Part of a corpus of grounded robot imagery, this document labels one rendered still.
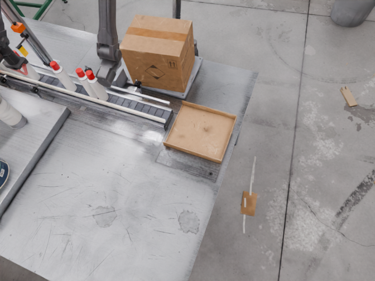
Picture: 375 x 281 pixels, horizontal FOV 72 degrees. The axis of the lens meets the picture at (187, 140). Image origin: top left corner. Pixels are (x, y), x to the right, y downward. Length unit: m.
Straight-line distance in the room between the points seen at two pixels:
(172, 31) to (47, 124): 0.80
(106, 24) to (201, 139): 0.66
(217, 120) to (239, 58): 1.49
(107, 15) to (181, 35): 0.41
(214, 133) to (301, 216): 1.08
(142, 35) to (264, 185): 1.40
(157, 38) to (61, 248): 1.04
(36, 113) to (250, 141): 1.56
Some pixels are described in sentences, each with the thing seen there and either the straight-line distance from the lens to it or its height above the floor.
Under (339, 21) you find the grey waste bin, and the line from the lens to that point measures 3.32.
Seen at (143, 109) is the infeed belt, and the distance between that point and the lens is 1.38.
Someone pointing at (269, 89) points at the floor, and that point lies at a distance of 2.57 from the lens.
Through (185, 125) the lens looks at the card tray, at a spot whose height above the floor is 0.83.
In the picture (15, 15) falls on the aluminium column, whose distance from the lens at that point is 1.68.
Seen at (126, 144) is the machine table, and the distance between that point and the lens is 1.36.
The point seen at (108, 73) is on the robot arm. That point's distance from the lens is 1.09.
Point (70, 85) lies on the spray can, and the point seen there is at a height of 0.94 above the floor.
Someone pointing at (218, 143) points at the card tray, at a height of 0.83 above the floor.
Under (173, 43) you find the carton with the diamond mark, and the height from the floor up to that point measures 1.12.
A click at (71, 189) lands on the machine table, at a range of 1.37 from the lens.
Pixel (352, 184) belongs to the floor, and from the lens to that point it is 2.35.
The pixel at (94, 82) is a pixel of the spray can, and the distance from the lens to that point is 1.35.
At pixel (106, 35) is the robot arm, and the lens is 1.06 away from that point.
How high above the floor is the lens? 1.99
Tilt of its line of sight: 63 degrees down
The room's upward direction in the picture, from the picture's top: 10 degrees counter-clockwise
